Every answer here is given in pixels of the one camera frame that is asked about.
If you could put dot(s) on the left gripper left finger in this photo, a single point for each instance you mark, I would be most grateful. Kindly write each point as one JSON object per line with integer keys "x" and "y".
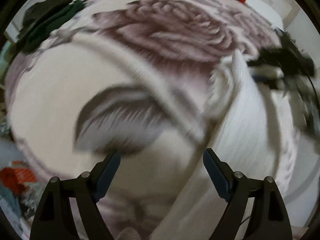
{"x": 54, "y": 218}

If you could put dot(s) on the white knit cardigan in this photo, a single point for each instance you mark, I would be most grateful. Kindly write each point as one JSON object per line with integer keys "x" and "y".
{"x": 255, "y": 134}

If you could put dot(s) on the white pillow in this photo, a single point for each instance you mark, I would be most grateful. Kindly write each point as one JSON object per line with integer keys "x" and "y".
{"x": 267, "y": 12}

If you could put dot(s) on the dark green garment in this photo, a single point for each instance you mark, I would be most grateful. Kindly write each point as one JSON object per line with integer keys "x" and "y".
{"x": 42, "y": 18}

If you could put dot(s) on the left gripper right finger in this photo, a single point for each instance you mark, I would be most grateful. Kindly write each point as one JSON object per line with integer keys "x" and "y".
{"x": 268, "y": 219}

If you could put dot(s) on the floral purple bed blanket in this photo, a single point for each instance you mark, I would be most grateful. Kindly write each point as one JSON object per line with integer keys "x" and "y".
{"x": 133, "y": 76}

